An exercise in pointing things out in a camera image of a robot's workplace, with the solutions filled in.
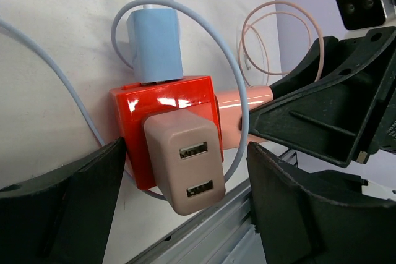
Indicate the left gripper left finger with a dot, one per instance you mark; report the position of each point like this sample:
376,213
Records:
65,215

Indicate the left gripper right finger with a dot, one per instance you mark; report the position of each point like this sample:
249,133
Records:
320,217

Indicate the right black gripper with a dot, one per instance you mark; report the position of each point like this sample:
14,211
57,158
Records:
346,116

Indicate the pink plug charger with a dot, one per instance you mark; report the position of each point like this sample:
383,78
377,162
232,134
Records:
229,105
186,160

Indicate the red cube socket adapter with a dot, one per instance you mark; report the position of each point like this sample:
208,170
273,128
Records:
136,102

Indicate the light blue plug charger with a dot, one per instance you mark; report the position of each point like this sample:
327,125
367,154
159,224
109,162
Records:
154,41

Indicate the aluminium front rail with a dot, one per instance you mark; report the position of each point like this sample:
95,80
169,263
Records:
223,233

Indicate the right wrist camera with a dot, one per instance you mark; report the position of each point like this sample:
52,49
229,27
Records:
359,16

